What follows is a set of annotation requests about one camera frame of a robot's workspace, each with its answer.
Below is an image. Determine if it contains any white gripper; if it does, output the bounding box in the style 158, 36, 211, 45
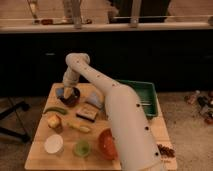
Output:
63, 68, 80, 88

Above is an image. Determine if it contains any yellow blue sponge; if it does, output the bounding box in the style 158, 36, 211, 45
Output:
55, 87, 73, 99

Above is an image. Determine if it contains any purple bowl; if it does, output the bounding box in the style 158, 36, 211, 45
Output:
56, 87, 80, 107

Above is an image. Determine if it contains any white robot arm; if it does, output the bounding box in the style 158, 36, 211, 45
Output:
63, 53, 167, 171

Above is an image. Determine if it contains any orange bowl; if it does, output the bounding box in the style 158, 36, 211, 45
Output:
98, 129, 117, 160

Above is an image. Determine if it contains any brown black scrub block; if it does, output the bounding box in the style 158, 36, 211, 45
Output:
76, 107, 97, 122

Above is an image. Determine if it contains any yellow apple piece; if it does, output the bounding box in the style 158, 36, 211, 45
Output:
47, 114, 62, 130

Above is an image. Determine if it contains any yellow corn cob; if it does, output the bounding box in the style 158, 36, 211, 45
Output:
67, 122, 91, 133

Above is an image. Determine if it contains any black chair base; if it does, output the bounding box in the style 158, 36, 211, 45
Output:
0, 100, 32, 144

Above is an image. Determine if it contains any wooden table board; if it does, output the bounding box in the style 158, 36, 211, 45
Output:
24, 82, 178, 171

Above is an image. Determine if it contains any green cup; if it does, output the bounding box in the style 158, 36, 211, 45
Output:
73, 140, 91, 158

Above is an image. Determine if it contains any green tray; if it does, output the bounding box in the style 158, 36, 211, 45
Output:
120, 80, 158, 119

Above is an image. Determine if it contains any red grapes bunch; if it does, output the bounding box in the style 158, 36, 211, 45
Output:
158, 144, 175, 158

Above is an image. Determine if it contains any clutter pile on floor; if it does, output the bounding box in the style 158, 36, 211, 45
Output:
184, 90, 213, 125

